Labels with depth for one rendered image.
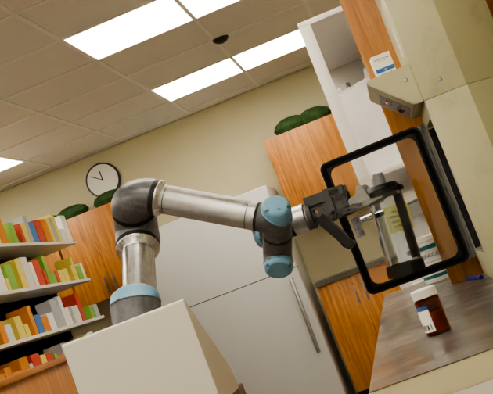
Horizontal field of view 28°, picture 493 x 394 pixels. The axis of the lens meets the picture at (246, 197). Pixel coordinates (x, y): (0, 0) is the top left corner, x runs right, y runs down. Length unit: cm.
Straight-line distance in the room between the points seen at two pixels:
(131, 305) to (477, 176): 89
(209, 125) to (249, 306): 165
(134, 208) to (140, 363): 61
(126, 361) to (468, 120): 103
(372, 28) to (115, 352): 131
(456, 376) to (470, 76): 121
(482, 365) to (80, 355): 92
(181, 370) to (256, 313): 544
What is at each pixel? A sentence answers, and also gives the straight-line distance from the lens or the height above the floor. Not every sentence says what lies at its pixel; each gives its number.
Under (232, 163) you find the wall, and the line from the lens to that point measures 813.
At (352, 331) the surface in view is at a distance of 750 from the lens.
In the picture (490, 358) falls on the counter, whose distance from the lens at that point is 142.
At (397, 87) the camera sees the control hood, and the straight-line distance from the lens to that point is 247.
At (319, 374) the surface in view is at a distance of 742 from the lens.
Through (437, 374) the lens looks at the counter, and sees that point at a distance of 142.
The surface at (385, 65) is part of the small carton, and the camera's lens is 253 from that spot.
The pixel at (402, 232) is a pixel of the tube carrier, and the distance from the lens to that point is 252.
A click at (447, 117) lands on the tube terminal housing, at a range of 246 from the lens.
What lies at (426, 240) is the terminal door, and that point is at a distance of 277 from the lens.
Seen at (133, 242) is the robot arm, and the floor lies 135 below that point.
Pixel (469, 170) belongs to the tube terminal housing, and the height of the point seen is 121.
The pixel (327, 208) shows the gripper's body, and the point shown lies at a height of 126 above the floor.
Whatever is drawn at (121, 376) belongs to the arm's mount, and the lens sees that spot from 203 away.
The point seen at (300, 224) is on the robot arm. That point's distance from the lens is 256.
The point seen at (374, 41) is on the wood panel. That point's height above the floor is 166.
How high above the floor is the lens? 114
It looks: 5 degrees up
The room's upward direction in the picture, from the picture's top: 21 degrees counter-clockwise
